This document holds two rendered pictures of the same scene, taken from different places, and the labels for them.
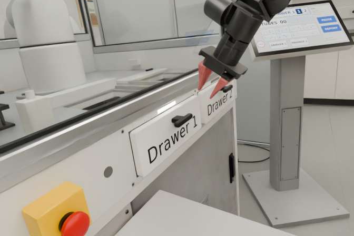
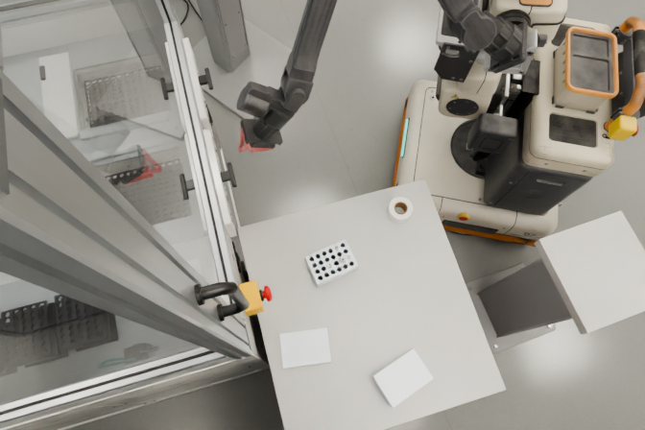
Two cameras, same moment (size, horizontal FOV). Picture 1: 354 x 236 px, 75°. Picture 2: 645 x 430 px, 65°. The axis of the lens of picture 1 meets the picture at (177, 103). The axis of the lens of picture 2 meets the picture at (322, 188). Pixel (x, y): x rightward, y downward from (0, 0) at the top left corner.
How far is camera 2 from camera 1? 1.08 m
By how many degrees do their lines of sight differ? 62
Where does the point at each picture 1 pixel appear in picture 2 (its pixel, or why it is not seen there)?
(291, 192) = (246, 64)
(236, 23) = (279, 123)
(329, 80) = not seen: outside the picture
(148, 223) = (258, 254)
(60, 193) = (250, 291)
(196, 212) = (277, 226)
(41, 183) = not seen: hidden behind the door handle
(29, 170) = not seen: hidden behind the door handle
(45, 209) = (258, 301)
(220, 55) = (266, 138)
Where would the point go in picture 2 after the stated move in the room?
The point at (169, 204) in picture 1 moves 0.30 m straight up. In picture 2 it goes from (257, 233) to (245, 197)
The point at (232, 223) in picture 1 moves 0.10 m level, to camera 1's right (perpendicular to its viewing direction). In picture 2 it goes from (302, 218) to (324, 193)
